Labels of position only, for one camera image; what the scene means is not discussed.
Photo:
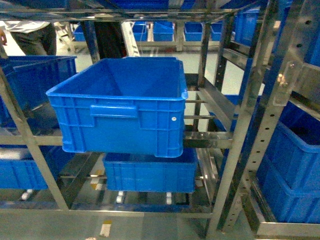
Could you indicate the blue crate on shelf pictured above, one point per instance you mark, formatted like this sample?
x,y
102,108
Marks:
x,y
132,105

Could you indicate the steel shelf rack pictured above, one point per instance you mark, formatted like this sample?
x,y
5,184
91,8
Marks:
x,y
252,82

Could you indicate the blue crate left shelf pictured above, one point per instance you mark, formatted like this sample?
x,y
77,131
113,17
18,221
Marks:
x,y
30,77

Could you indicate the blue crate shelf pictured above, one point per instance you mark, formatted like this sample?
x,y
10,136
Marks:
x,y
289,173
30,77

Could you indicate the blue crate right shelf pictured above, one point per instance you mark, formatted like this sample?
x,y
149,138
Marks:
x,y
289,173

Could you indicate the blue crate below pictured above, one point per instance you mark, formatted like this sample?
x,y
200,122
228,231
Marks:
x,y
147,173

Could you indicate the person in dark trousers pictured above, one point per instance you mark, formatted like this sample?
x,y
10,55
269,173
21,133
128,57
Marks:
x,y
34,38

